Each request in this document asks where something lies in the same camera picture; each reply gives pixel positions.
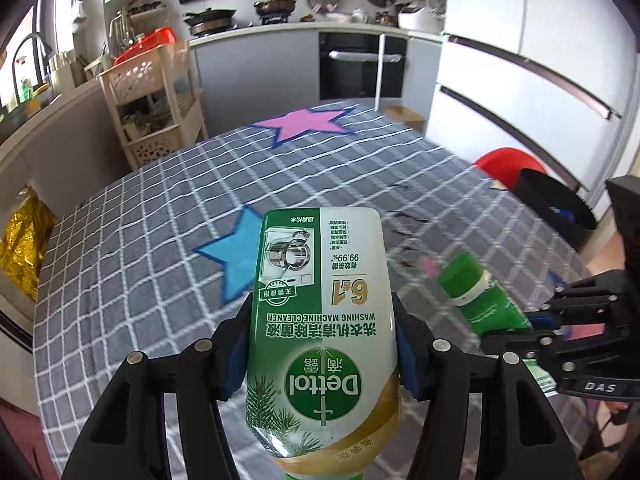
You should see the green tube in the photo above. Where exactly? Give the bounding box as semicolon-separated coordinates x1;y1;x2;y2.
438;251;559;399

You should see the blue plastic bag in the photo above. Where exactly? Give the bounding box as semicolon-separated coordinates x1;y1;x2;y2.
550;206;575;223

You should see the black trash bin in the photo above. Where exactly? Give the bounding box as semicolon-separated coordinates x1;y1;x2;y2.
512;169;598;252

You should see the grey checkered tablecloth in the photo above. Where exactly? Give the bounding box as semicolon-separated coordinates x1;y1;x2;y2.
34;102;588;468

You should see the gold foil bag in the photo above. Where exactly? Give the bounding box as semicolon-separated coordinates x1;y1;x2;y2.
1;186;58;301

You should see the cardboard box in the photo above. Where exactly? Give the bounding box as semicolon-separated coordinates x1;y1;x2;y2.
384;105;426;133

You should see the beige storage trolley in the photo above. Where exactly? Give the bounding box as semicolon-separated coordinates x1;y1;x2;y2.
99;41;208;169

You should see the white refrigerator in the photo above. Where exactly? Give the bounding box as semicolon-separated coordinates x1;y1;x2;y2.
426;0;639;216

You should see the black built-in oven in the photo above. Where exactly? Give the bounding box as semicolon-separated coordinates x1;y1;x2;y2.
319;32;408;101

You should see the red basket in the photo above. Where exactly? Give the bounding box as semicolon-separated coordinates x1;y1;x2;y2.
113;27;177;66

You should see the white mop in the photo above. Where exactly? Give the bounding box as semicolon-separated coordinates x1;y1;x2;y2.
374;34;386;112

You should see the black wok on stove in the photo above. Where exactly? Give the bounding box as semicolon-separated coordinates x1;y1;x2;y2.
183;8;236;37

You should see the white rice cooker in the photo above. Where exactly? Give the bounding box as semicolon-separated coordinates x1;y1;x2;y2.
397;6;444;35

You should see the black faucet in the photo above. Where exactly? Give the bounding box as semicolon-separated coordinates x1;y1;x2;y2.
8;32;52;104

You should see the black pot on stove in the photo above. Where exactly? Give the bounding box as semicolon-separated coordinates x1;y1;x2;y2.
254;0;296;25

